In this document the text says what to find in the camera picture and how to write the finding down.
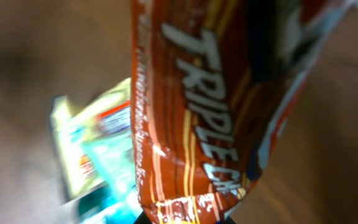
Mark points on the blue Listerine mouthwash bottle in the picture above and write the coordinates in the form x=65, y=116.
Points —
x=104, y=206

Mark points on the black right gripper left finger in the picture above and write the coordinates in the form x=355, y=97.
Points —
x=143, y=219

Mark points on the red TOP biscuit pack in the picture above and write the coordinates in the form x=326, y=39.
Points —
x=213, y=83

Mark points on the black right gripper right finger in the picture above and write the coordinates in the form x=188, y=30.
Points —
x=228, y=220

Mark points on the orange white snack bag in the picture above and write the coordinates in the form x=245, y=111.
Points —
x=74, y=129

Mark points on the teal wet wipes pack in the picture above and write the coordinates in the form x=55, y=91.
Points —
x=113, y=158

